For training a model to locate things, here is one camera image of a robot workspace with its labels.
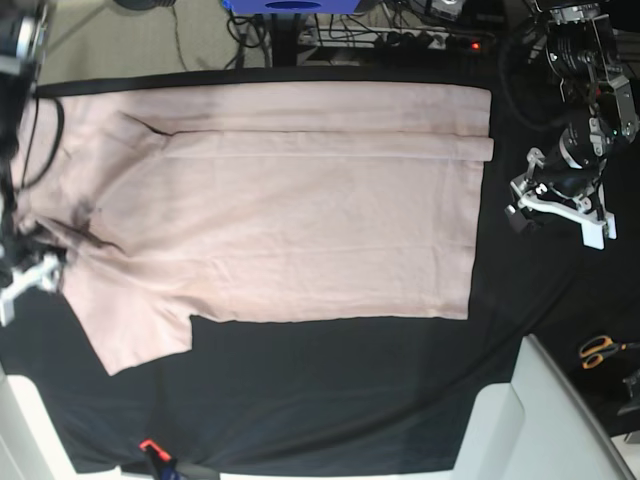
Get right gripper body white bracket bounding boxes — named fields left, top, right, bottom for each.
left=1, top=252, right=65, bottom=325

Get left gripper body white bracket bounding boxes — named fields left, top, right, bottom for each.
left=510, top=147, right=617, bottom=249

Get pink T-shirt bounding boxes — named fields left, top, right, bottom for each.
left=12, top=82, right=494, bottom=375

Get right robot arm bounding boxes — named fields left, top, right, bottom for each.
left=1, top=1, right=64, bottom=326

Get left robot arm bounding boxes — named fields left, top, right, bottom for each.
left=497, top=1, right=639, bottom=250

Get white power strip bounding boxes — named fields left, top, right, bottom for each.
left=298, top=26, right=450, bottom=50

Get orange black clamp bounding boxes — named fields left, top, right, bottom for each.
left=139, top=439, right=183, bottom=480

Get black tablecloth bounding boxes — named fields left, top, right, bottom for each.
left=1, top=97, right=639, bottom=476

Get blue box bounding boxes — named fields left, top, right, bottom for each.
left=221, top=0, right=360, bottom=15

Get orange handled scissors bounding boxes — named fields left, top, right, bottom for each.
left=578, top=335, right=639, bottom=370

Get white table frame left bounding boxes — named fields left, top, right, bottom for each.
left=1, top=373, right=122, bottom=480

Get white table frame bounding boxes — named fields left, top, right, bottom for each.
left=1, top=373, right=122, bottom=480
left=451, top=335, right=634, bottom=480

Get white table frame right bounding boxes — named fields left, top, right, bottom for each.
left=451, top=335, right=634, bottom=480

